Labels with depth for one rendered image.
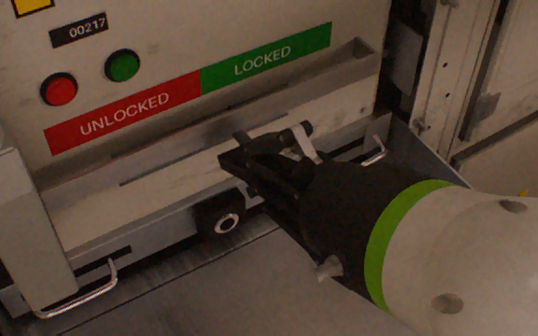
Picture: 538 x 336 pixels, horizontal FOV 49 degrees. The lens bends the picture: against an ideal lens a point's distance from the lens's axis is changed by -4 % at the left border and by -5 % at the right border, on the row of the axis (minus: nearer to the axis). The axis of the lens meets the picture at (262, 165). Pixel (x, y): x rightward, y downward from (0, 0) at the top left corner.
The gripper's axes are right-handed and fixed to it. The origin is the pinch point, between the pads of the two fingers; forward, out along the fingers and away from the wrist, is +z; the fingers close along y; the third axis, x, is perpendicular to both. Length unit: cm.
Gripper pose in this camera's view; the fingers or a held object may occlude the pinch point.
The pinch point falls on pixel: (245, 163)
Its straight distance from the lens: 60.6
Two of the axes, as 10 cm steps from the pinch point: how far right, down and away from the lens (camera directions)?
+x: 8.5, -3.9, 3.5
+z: -4.5, -2.1, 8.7
